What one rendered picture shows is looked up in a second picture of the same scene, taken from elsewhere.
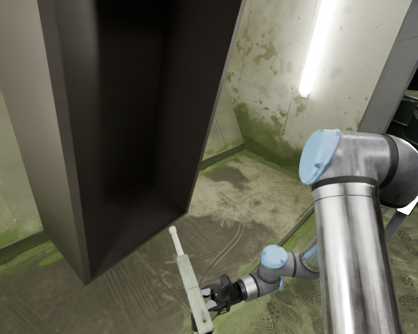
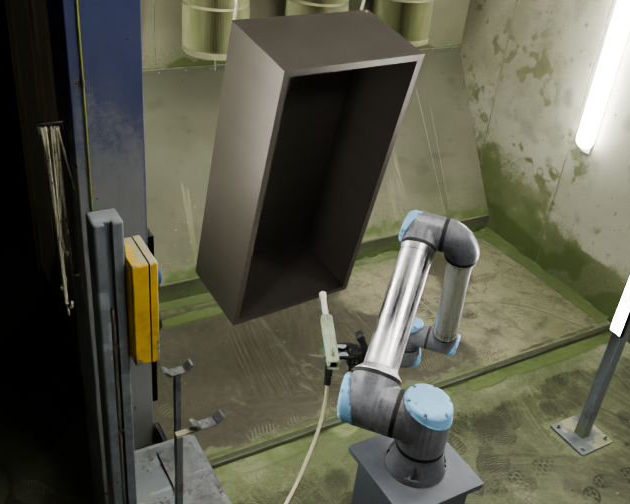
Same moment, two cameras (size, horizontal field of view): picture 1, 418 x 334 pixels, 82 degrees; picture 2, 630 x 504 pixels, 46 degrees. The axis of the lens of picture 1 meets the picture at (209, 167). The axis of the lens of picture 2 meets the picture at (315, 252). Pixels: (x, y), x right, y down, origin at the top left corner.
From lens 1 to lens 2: 2.03 m
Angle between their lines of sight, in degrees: 13
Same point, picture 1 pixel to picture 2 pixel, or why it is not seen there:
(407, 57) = not seen: outside the picture
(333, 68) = (628, 115)
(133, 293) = (266, 373)
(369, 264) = (404, 278)
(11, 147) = (152, 176)
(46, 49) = (269, 148)
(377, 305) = (400, 294)
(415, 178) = (457, 246)
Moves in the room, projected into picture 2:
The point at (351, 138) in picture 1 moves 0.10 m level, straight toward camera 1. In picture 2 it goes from (424, 217) to (403, 225)
